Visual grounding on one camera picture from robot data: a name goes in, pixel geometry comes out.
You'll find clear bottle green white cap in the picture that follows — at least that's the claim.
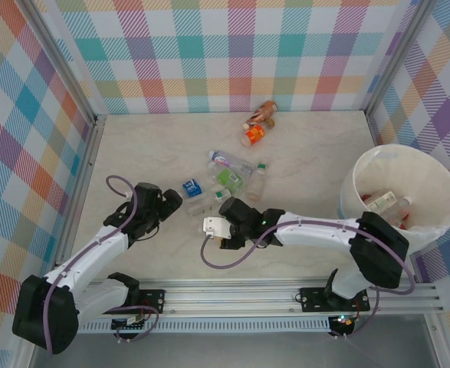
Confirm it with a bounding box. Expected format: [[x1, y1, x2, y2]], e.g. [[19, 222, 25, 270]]
[[245, 163, 269, 202]]

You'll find bright green label bottle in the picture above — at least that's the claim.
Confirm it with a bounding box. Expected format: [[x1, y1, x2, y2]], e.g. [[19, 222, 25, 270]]
[[208, 163, 246, 193]]

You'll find clear bottle pale purple label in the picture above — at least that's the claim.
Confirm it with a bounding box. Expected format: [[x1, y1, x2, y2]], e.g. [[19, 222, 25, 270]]
[[208, 149, 257, 176]]

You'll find orange label plastic bottle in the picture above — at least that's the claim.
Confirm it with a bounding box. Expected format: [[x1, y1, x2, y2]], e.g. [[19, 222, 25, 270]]
[[241, 117, 276, 148]]

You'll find brown label plastic bottle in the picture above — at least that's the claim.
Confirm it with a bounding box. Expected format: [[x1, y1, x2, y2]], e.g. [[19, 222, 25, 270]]
[[246, 100, 279, 128]]

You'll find white round bin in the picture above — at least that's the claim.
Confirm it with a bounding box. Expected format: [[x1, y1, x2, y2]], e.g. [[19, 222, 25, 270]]
[[337, 144, 450, 257]]

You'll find grey metal panel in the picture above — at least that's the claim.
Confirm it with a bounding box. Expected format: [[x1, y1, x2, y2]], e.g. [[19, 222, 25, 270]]
[[28, 331, 440, 368]]

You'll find small electronics board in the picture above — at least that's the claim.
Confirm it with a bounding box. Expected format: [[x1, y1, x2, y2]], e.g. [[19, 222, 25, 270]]
[[328, 313, 360, 330], [110, 314, 146, 332]]

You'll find cream label plastic bottle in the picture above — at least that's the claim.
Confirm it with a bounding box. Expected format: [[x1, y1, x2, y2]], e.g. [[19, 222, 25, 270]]
[[365, 190, 399, 212]]

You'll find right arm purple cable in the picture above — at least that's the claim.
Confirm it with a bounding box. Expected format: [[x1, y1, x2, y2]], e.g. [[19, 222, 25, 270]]
[[200, 220, 417, 338]]

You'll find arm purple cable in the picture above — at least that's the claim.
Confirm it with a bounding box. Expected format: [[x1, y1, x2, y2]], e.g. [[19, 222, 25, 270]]
[[42, 175, 160, 356], [200, 220, 417, 338]]

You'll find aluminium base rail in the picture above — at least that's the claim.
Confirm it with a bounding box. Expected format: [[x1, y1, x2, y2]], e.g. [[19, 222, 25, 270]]
[[55, 276, 446, 320]]

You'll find aluminium frame side rail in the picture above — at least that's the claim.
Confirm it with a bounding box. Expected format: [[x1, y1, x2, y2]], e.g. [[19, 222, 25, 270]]
[[51, 114, 109, 271]]

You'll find slotted white cable duct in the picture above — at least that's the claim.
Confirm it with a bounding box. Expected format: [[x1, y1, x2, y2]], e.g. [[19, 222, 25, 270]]
[[73, 319, 333, 335]]

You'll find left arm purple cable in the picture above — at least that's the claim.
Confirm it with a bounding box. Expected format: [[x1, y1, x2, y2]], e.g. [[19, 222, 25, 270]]
[[42, 175, 160, 356]]

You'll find aluminium frame post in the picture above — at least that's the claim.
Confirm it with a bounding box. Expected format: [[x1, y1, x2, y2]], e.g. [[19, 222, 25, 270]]
[[19, 0, 109, 127], [362, 0, 439, 118]]

